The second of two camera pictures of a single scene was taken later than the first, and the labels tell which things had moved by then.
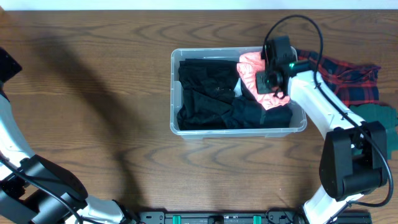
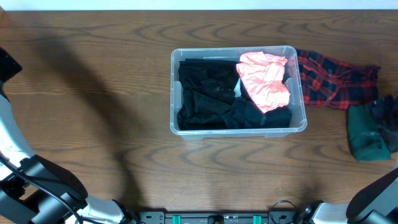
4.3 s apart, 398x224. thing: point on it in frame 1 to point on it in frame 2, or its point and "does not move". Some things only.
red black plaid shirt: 357,84 does not move
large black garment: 204,86 does not move
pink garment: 249,63 does not move
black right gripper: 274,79 to 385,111
